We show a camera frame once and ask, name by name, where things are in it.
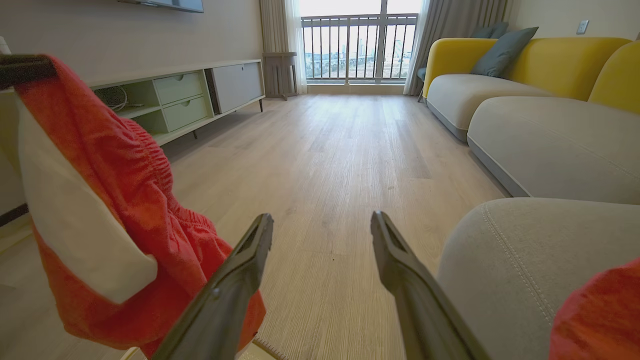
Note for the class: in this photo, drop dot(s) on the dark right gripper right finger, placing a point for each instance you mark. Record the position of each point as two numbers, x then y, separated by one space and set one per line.
415 300

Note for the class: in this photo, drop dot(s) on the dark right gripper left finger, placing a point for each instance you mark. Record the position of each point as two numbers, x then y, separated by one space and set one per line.
225 300

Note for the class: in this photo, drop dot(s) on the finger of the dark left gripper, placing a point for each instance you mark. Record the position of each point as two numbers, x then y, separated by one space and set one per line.
25 70

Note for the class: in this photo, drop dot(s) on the red shorts with white stripe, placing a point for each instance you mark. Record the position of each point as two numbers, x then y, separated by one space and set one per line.
125 175

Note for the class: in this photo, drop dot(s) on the red and white shirt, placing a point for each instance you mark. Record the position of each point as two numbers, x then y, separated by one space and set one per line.
600 315

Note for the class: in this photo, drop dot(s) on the grey rounded sofa section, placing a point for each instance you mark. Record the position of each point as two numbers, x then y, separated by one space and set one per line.
515 270

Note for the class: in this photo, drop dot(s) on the grey sofa section yellow back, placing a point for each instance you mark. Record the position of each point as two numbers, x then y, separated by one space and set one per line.
480 92
550 145

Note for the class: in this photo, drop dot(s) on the pale green TV cabinet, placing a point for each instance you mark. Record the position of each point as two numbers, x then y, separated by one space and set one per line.
150 120

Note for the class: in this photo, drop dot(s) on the pale green cabinet drawer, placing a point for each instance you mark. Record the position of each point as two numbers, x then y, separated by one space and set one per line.
177 87
186 112

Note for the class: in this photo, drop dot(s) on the grey cabinet sliding door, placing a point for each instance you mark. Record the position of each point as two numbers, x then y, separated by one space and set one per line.
237 86

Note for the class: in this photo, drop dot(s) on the small wooden side table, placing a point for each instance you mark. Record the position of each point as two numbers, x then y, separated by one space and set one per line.
280 75

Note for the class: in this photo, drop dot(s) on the grey curtain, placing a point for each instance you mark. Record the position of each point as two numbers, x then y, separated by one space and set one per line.
460 20
272 25

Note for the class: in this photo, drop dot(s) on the dark balcony railing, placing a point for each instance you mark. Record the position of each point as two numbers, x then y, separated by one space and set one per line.
360 47

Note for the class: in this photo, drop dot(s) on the large blue cushion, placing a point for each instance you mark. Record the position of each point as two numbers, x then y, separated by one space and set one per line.
502 52

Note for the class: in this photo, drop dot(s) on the white sheer curtain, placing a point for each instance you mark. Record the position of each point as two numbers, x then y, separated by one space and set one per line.
297 35

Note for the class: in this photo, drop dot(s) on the small blue cushion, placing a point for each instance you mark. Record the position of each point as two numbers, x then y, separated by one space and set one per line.
490 31

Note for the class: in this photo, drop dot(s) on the wall-mounted television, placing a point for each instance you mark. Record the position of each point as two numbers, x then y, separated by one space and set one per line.
170 4

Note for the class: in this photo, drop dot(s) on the white wall socket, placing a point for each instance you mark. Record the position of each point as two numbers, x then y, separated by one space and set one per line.
582 27

